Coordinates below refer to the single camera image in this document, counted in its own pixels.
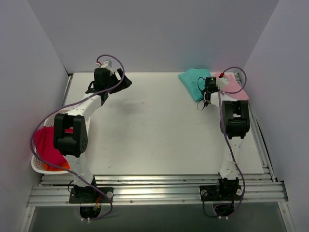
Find teal t shirt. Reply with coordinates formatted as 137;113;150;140
178;68;211;102

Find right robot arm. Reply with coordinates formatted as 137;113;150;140
202;75;250;200

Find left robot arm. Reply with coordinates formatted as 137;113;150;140
53;68;132;203

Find folded pink t shirt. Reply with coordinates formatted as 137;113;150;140
214;72;249;100

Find crimson t shirt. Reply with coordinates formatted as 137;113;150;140
34;126;70;169

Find orange t shirt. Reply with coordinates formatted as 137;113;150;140
42;162;71;172

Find white plastic laundry basket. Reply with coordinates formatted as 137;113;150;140
31;108;70;175

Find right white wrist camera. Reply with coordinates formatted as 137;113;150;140
216;72;229;90

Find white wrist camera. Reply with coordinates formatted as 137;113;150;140
96;59;113;72
216;72;229;90

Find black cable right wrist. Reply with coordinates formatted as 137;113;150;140
196;76;211;112

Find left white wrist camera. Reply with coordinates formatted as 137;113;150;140
96;59;113;72

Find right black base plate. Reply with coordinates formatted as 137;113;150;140
199;185;242;202

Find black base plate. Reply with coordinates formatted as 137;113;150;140
199;185;242;202
69;186;114;204

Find aluminium rail frame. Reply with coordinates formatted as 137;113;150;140
28;72;288;206

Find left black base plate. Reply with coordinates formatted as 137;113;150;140
69;186;114;204

